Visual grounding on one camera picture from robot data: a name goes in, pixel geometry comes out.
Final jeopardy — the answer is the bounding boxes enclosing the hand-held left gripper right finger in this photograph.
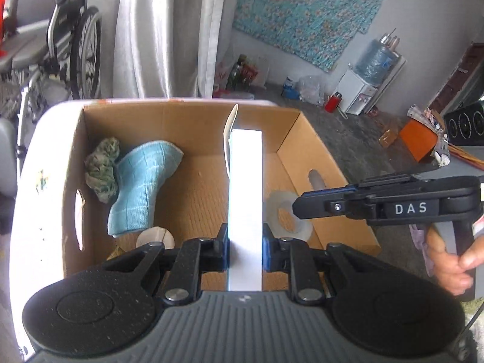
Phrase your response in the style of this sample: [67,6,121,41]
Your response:
[262,224,382,305]

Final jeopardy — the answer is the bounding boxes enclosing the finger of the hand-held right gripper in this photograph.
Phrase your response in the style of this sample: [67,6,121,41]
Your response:
[292,182,382,221]

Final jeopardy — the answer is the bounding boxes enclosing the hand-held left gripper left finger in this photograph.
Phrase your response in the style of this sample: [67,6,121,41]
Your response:
[102,224,231,307]

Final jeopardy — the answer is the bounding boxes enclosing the clear packing tape roll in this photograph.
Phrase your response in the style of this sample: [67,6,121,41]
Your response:
[265,191,314,240]

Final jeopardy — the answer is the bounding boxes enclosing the blue white bandage box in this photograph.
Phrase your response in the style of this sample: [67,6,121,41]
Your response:
[223,104,264,293]

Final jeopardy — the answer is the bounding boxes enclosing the white medical tape roll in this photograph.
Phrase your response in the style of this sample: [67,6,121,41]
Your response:
[136,226,176,250]

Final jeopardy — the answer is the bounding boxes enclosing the light blue waffle cloth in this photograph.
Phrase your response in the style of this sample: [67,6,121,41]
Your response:
[107,141,185,239]

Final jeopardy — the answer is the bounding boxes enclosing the brown cardboard box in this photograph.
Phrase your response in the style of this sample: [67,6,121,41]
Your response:
[60,100,382,278]

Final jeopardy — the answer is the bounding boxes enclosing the green camouflage cloth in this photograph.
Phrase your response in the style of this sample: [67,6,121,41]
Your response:
[84,137,122,205]

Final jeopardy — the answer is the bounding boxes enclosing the person's right hand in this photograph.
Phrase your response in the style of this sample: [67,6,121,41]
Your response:
[425,231,475,297]

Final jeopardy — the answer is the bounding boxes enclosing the pink printed blanket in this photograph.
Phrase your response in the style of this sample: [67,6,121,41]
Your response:
[410,223,435,277]

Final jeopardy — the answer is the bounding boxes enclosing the orange box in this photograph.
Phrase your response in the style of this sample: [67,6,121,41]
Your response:
[399,117,439,163]

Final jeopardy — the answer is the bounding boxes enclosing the black speaker box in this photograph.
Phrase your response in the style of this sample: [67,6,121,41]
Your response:
[442,100,484,148]

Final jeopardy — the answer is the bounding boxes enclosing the red thermos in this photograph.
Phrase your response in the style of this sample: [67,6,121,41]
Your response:
[325,92,343,113]

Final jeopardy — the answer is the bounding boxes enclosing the clear plastic bag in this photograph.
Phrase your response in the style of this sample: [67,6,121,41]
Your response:
[299,75,326,106]

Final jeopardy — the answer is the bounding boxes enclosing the white water dispenser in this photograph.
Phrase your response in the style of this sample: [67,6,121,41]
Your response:
[338,69,379,116]

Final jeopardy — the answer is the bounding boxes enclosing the water dispenser with bottle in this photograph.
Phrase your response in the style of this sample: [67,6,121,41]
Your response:
[363,51,407,116]

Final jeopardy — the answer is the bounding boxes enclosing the white red shopping bag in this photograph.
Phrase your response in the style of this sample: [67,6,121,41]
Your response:
[214,60,231,97]

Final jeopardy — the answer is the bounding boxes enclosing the white curtain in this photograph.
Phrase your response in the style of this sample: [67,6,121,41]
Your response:
[102,0,243,101]

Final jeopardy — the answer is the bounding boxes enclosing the black wheelchair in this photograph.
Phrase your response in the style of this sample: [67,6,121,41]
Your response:
[0,0,103,122]

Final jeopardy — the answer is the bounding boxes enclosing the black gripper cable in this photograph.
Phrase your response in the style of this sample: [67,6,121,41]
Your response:
[457,302,484,348]

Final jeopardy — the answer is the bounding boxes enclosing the dark wooden door frame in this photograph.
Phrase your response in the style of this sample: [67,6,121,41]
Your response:
[427,41,484,122]

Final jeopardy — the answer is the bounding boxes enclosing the teal floral wall cloth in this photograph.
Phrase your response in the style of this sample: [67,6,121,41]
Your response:
[231,0,397,72]

